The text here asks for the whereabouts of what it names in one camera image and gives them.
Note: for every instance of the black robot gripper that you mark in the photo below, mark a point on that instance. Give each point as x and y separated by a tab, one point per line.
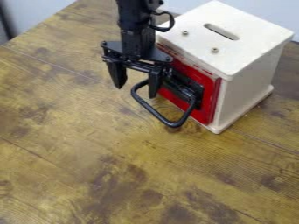
135	52

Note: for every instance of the red wooden drawer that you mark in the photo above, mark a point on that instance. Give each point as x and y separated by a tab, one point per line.
191	87

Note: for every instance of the black metal drawer handle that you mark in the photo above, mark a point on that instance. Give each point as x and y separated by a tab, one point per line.
172	105

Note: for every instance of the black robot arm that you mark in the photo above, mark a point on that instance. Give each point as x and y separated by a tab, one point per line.
138	14

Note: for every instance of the white wooden box cabinet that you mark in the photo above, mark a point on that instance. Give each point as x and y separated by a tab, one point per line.
228	50

